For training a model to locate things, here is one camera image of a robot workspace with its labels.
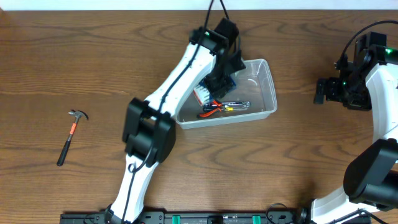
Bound black yellow screwdriver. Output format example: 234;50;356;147
202;104;233;113

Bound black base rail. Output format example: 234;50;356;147
59;208;371;224

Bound right black cable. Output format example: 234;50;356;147
340;20;398;62

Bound red handled pliers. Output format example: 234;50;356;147
197;100;223;118

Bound clear plastic container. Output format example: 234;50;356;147
176;59;277;129

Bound black cable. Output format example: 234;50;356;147
121;0;242;223
340;20;398;62

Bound blue precision screwdriver set case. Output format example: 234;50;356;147
193;77;236;106

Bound left black cable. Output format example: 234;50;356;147
121;0;242;223

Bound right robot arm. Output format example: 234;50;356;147
295;31;397;223

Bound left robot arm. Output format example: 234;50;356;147
104;18;245;223

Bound silver offset wrench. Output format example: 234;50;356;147
221;101;251;110

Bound small claw hammer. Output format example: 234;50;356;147
57;110;89;166

